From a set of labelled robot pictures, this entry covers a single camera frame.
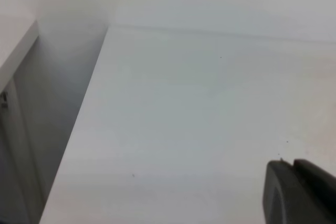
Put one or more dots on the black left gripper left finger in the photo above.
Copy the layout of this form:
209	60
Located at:
285	200

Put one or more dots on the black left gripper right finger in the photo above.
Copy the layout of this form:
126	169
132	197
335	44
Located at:
319	184

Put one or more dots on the white side cabinet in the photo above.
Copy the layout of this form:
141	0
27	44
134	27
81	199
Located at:
21	199

